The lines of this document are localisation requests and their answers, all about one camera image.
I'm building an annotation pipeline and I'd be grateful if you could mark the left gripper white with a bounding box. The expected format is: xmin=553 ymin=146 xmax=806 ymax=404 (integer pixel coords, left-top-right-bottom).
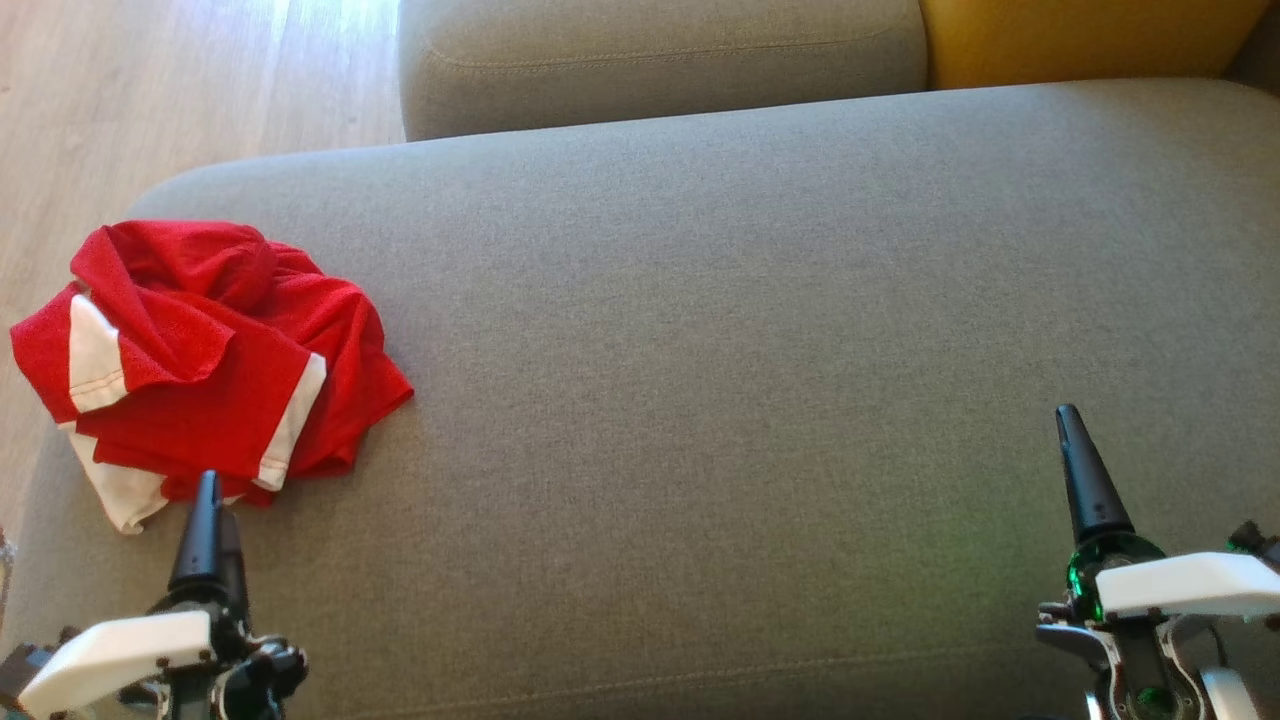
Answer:
xmin=18 ymin=470 xmax=308 ymax=720

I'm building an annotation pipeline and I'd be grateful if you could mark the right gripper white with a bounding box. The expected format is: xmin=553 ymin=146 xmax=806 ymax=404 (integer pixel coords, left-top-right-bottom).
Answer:
xmin=1035 ymin=404 xmax=1280 ymax=720

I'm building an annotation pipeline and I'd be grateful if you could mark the red and white numbered jersey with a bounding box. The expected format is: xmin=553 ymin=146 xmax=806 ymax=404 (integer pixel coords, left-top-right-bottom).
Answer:
xmin=58 ymin=219 xmax=415 ymax=535

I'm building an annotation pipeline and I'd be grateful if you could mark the grey sofa seat cushion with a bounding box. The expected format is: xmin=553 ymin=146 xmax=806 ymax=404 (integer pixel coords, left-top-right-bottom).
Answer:
xmin=0 ymin=78 xmax=1280 ymax=720

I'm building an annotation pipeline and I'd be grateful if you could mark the yellow sofa cushion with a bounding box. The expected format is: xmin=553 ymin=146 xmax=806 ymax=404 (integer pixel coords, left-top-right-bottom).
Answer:
xmin=918 ymin=0 xmax=1273 ymax=92

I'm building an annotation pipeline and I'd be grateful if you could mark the grey sofa backrest cushion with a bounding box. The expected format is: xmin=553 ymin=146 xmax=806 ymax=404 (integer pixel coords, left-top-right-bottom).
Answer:
xmin=397 ymin=0 xmax=931 ymax=143

